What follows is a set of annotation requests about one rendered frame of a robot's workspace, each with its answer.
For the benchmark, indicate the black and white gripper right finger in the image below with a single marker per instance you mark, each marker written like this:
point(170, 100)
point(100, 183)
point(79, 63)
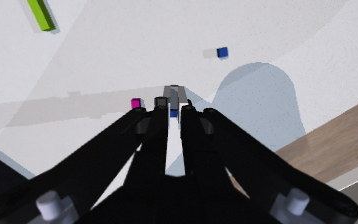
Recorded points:
point(288, 194)

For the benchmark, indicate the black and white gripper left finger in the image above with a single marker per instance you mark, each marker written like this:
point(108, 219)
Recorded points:
point(64, 193)

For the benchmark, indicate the lime green rod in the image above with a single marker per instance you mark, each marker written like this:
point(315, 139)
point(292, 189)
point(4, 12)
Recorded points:
point(42, 15)

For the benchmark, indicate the small magenta block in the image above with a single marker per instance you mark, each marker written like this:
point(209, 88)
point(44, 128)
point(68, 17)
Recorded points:
point(136, 102)

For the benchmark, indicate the small blue cube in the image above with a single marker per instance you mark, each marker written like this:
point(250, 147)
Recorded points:
point(222, 52)
point(174, 113)

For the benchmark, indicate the grey rod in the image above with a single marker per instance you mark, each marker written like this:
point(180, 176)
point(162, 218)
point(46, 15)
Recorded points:
point(174, 97)

